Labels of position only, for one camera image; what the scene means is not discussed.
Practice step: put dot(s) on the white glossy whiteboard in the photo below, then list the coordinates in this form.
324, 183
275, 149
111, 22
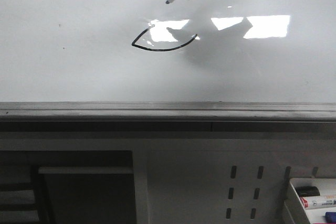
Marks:
150, 51

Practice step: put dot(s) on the red cap white marker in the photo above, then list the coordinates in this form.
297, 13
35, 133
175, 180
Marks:
318, 202

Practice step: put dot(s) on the white slotted pegboard panel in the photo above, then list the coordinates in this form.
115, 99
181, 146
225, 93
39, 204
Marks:
202, 177

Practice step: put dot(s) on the dark cabinet with white shelf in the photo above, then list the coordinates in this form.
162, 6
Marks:
67, 187

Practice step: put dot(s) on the white marker storage bin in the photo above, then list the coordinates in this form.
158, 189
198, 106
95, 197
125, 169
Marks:
294, 208

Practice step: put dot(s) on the blue cap marker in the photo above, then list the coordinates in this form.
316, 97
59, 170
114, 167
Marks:
330, 217

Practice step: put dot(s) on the dark grey whiteboard tray rail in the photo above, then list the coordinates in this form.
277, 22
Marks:
169, 116

